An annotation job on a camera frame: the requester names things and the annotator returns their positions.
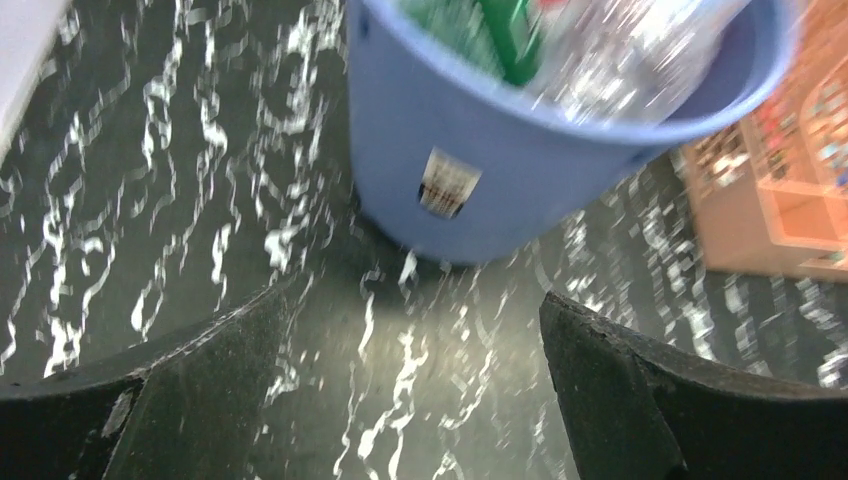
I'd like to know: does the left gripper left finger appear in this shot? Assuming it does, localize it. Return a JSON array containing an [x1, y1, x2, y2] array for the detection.
[[1, 287, 286, 479]]

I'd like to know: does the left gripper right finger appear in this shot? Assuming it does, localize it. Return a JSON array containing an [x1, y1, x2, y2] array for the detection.
[[539, 291, 847, 479]]

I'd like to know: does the blue plastic bin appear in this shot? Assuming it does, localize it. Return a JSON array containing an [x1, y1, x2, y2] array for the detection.
[[346, 1, 800, 264]]

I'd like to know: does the blue label water bottle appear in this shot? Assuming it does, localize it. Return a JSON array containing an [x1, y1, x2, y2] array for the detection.
[[527, 0, 747, 125]]

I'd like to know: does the dark green label clear bottle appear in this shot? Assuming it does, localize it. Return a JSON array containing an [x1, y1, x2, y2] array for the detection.
[[397, 0, 569, 87]]

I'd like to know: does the orange plastic file organizer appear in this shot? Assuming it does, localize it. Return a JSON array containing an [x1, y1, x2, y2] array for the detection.
[[682, 0, 847, 282]]

